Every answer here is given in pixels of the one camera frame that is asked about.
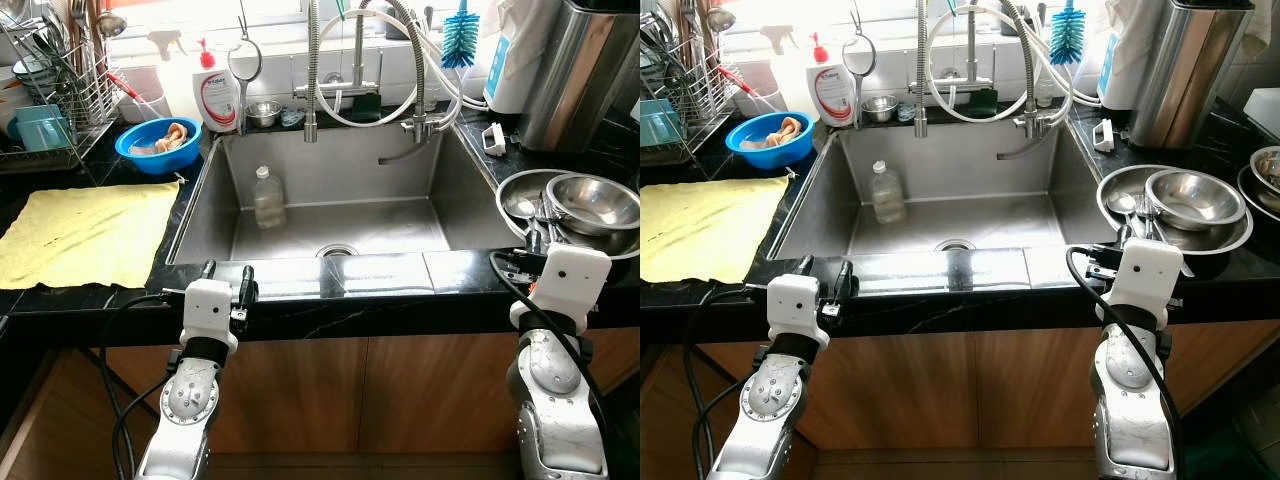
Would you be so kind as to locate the steel bowl with dark inside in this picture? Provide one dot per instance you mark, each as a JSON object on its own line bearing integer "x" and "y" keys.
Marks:
{"x": 1265, "y": 185}

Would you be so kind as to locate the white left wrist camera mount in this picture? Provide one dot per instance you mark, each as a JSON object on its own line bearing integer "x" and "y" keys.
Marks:
{"x": 208, "y": 310}
{"x": 793, "y": 305}

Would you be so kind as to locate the steel fork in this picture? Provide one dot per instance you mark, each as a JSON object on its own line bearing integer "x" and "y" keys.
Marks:
{"x": 1150, "y": 210}
{"x": 548, "y": 215}

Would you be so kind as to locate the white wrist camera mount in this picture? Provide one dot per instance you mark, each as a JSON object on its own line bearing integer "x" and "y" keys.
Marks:
{"x": 208, "y": 310}
{"x": 565, "y": 285}
{"x": 793, "y": 305}
{"x": 1145, "y": 280}

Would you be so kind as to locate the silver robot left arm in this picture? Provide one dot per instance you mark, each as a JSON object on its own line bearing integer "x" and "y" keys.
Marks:
{"x": 775, "y": 390}
{"x": 190, "y": 395}

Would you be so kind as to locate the white box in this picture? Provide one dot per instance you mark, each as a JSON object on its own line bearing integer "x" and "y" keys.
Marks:
{"x": 1265, "y": 112}

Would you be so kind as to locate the large steel basin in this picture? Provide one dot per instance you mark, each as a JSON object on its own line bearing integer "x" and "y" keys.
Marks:
{"x": 520, "y": 185}
{"x": 1120, "y": 180}

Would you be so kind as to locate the white red pump soap bottle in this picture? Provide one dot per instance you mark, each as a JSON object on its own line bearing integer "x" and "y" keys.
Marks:
{"x": 830, "y": 95}
{"x": 215, "y": 100}

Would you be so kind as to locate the medium steel bowl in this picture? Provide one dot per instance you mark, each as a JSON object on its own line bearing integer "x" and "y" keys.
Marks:
{"x": 595, "y": 200}
{"x": 1195, "y": 197}

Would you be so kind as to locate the steel spring kitchen faucet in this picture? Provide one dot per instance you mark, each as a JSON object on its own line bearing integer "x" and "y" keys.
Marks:
{"x": 921, "y": 70}
{"x": 311, "y": 70}

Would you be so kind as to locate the stainless steel sink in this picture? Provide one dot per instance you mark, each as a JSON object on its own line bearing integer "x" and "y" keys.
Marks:
{"x": 380, "y": 215}
{"x": 1000, "y": 210}

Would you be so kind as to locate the wooden base cabinet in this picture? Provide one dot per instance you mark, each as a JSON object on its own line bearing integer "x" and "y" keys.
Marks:
{"x": 400, "y": 390}

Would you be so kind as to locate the clear plastic bottle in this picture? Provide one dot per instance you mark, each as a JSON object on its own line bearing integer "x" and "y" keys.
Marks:
{"x": 269, "y": 200}
{"x": 887, "y": 195}

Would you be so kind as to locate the blue bottle brush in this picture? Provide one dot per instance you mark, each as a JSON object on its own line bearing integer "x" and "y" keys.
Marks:
{"x": 1066, "y": 35}
{"x": 460, "y": 40}

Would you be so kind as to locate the tall steel canister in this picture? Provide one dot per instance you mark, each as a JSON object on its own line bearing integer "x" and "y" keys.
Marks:
{"x": 575, "y": 80}
{"x": 1185, "y": 75}

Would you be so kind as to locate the steel spoon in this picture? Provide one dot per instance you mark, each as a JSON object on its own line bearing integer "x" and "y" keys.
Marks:
{"x": 1124, "y": 203}
{"x": 522, "y": 208}

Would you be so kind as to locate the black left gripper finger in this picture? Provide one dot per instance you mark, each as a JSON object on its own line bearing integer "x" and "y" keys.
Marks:
{"x": 247, "y": 282}
{"x": 208, "y": 269}
{"x": 805, "y": 264}
{"x": 845, "y": 278}

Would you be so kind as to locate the blue plastic bowl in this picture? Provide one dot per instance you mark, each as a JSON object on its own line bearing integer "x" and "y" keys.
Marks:
{"x": 150, "y": 160}
{"x": 760, "y": 155}

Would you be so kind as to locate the dark green sponge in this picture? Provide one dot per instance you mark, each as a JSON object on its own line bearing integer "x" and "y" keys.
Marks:
{"x": 984, "y": 102}
{"x": 366, "y": 105}

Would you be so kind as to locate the pale spray bottle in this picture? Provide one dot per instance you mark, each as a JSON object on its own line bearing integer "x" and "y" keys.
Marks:
{"x": 777, "y": 38}
{"x": 165, "y": 42}

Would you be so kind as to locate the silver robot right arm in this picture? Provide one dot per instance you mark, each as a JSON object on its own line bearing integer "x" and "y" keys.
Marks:
{"x": 1130, "y": 365}
{"x": 550, "y": 370}

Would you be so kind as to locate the white plastic container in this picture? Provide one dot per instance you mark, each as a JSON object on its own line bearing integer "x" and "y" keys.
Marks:
{"x": 755, "y": 103}
{"x": 140, "y": 100}

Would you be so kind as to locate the tiny steel bowl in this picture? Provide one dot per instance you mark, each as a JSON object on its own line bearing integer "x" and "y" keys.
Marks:
{"x": 878, "y": 108}
{"x": 263, "y": 113}

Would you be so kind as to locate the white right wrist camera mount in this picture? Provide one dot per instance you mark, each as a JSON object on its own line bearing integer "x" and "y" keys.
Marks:
{"x": 565, "y": 285}
{"x": 1145, "y": 280}

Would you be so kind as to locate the white water purifier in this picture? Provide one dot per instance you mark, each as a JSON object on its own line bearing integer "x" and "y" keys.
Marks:
{"x": 510, "y": 60}
{"x": 1125, "y": 55}

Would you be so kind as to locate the round metal strainer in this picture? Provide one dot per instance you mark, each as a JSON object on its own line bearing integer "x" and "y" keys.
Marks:
{"x": 858, "y": 90}
{"x": 243, "y": 95}

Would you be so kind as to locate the yellow dish cloth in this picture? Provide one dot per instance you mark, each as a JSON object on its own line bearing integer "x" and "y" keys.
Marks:
{"x": 705, "y": 230}
{"x": 85, "y": 235}

